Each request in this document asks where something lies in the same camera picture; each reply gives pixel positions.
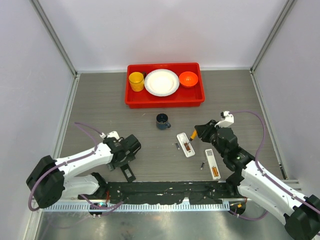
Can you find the black remote blue batteries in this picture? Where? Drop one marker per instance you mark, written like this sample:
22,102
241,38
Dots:
128,173

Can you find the orange handled screwdriver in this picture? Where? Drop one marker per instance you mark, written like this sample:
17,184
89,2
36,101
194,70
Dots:
193,136

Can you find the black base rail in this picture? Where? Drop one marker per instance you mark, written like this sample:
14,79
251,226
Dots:
166,192

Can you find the orange AAA battery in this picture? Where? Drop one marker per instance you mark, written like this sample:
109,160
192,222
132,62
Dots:
215,172

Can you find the white paper plate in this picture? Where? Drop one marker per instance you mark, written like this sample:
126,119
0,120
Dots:
161,82

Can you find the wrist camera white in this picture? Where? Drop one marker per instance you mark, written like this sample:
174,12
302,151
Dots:
112,136
227,119

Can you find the red plastic tray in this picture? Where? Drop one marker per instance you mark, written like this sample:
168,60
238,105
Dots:
183,97

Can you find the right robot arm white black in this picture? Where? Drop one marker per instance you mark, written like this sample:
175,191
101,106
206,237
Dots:
300,214

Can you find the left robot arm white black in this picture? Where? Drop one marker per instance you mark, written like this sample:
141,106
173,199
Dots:
54,179

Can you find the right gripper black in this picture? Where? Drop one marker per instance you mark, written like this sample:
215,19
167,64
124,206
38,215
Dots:
204,130

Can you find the white slotted cable duct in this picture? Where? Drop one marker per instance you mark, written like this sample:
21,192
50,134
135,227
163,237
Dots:
185,206

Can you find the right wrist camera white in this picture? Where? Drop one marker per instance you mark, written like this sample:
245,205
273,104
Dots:
227,119

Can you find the yellow plastic cup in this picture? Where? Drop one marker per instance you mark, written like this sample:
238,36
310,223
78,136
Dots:
136,81

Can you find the white remote orange batteries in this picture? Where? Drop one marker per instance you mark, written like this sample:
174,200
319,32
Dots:
211,161

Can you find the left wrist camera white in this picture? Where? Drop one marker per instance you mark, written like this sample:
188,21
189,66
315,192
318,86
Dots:
112,136

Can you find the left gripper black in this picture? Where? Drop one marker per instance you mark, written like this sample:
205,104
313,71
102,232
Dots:
130,157

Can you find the dark blue ceramic mug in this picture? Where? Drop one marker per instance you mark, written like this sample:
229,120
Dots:
162,121

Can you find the white remote control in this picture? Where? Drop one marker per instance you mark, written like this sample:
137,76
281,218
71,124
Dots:
185,145

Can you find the orange plastic bowl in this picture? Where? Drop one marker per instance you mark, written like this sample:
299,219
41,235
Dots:
188,79

